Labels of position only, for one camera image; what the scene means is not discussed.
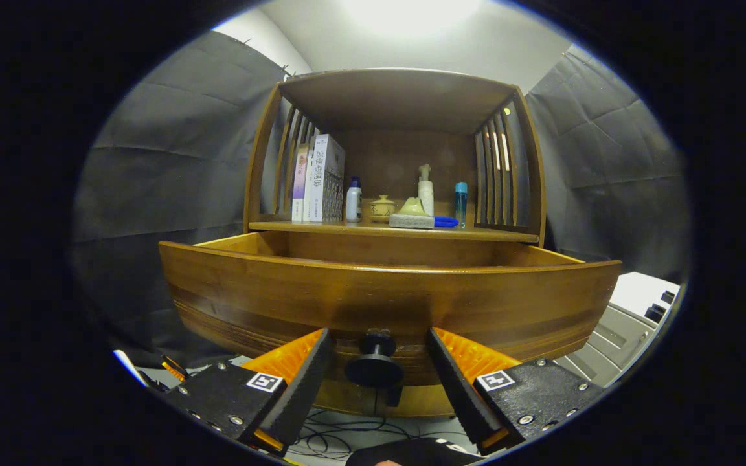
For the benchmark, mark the wooden countertop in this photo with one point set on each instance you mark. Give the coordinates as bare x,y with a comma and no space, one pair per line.
360,228

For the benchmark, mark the blue folded cloth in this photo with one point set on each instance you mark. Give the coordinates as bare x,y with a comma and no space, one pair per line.
445,222

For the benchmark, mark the yellow lidded teacup with saucer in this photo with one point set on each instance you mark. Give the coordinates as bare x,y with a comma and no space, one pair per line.
382,207

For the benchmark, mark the green soap bar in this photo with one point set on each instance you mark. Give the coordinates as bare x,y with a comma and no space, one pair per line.
413,208

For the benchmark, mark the wooden drawer with black knob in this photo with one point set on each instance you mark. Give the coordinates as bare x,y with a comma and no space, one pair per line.
379,298

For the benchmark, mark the white pump bottle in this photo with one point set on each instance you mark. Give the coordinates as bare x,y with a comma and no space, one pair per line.
426,191

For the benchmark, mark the white bottle with blue cap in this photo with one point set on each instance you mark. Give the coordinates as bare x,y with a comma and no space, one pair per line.
353,204

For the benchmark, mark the clear blue bottle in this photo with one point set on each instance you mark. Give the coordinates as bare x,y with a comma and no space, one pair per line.
461,204

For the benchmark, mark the wooden cabinet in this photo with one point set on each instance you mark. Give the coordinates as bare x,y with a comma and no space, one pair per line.
399,97

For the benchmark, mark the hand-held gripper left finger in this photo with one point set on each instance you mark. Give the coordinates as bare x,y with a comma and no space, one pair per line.
302,395

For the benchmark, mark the thick white book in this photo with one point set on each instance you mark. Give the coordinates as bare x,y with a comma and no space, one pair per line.
318,188

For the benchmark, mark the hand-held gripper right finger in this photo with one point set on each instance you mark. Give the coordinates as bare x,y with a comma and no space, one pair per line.
460,388

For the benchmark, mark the white filing cabinet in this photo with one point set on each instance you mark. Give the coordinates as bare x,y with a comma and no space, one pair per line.
619,330

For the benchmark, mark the thin purple book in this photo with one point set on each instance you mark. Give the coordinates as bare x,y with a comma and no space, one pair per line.
298,188

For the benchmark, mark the small black block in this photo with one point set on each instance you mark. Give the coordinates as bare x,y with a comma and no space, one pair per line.
655,312
669,297

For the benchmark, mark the black backdrop cloth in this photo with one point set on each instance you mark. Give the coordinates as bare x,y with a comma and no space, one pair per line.
153,194

